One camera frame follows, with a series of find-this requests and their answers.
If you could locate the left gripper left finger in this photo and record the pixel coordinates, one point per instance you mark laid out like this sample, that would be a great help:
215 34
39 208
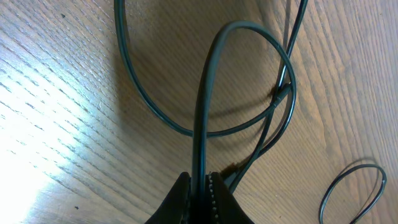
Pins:
172 209

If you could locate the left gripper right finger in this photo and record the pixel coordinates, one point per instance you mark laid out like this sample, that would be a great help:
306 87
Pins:
221 205

